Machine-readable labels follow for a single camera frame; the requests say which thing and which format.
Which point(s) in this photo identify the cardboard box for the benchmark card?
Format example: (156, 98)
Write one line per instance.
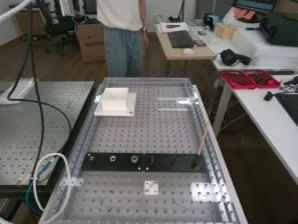
(91, 43)

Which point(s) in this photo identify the wooden desk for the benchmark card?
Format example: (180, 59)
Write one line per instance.
(187, 55)

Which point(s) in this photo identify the black mat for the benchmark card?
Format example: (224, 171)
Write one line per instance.
(289, 105)

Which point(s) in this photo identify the person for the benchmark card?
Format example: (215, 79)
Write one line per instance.
(124, 40)

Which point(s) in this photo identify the flat white base plate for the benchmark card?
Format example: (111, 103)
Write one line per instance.
(113, 113)

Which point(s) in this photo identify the white mouse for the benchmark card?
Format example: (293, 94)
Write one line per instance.
(188, 51)

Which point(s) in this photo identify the red tray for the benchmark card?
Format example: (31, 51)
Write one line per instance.
(238, 79)
(265, 78)

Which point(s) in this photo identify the silver bearing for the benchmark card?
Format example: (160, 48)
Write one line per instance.
(135, 159)

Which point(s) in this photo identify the clear box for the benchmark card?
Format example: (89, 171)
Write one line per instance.
(147, 133)

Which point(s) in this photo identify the black bag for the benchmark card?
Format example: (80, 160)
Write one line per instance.
(281, 30)

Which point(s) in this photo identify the computer screen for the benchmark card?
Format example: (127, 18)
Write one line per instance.
(256, 5)

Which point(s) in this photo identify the silver hex nut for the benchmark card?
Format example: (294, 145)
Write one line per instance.
(113, 158)

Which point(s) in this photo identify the black office chair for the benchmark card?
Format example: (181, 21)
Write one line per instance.
(60, 23)

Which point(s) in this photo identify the small white mount block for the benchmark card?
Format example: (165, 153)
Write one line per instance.
(151, 187)

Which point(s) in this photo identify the black keyboard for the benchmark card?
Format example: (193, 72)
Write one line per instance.
(180, 39)

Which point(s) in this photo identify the small white box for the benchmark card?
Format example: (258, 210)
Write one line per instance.
(116, 98)

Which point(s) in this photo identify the thin stick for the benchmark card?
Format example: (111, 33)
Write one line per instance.
(203, 141)

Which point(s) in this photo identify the black plate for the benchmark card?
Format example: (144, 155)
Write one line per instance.
(168, 163)

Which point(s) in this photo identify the black headphones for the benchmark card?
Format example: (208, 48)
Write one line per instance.
(233, 57)

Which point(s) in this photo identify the white desk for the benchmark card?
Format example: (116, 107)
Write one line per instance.
(266, 116)

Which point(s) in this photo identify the light wooden box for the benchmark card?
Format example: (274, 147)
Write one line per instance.
(225, 31)

